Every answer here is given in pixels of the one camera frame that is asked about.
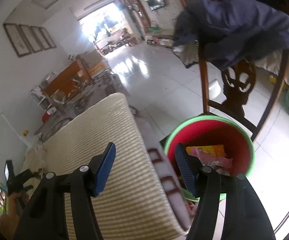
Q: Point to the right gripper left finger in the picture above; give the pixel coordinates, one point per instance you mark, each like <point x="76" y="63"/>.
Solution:
<point x="44" y="215"/>

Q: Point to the yellow iced tea carton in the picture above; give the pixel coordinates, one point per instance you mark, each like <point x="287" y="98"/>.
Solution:
<point x="214" y="150"/>

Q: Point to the pink snack bag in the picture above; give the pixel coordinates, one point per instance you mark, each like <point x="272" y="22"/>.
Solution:
<point x="221" y="165"/>

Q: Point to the red green trash bin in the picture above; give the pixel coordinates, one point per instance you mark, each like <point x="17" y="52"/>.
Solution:
<point x="207" y="130"/>

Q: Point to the person's hand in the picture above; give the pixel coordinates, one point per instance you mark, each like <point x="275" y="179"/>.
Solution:
<point x="10" y="220"/>

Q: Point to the blue box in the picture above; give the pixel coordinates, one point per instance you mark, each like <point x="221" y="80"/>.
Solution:
<point x="3" y="198"/>

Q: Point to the white desk lamp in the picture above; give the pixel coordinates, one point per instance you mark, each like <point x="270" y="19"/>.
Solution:
<point x="11" y="142"/>

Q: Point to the checkered yellow table cloth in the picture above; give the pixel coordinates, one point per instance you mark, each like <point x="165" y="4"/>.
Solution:
<point x="142" y="198"/>

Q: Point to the white book rack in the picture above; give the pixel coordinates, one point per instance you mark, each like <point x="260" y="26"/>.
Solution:
<point x="39" y="98"/>

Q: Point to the patterned glass dining table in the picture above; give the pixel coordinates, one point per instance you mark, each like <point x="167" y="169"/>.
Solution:
<point x="102" y="85"/>

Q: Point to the wooden bench chair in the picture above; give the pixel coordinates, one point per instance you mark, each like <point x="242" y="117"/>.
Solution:
<point x="72" y="79"/>

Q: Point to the white balance bike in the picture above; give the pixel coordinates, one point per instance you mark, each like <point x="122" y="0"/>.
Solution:
<point x="112" y="45"/>

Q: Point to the framed picture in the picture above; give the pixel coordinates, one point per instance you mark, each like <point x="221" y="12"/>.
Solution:
<point x="31" y="39"/>
<point x="16" y="39"/>
<point x="41" y="39"/>
<point x="48" y="37"/>

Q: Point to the dark wooden chair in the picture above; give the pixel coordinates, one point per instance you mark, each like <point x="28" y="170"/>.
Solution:
<point x="237" y="89"/>

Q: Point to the wooden tv cabinet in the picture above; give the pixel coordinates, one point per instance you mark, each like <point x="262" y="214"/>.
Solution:
<point x="161" y="38"/>

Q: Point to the navy blue jacket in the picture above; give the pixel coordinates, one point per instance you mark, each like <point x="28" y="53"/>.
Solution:
<point x="225" y="32"/>

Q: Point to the wall mounted television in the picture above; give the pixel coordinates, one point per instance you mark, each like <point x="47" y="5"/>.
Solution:
<point x="155" y="0"/>

